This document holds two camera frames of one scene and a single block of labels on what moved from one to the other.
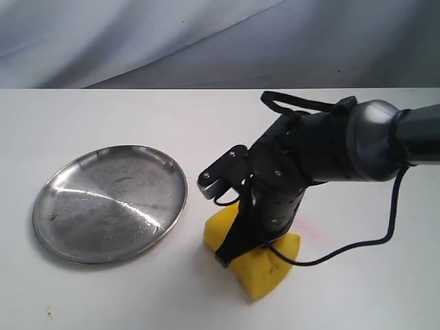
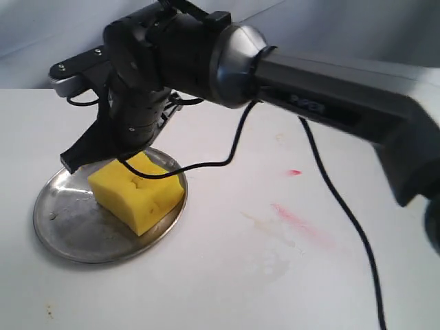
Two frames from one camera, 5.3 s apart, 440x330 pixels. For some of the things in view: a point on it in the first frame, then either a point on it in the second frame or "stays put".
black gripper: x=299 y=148 -> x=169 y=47
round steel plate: x=111 y=204 stays put
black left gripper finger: x=246 y=237 -> x=100 y=144
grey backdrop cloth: x=219 y=44 stays put
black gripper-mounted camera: x=216 y=179 -> x=88 y=71
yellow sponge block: x=261 y=270 -> x=137 y=201
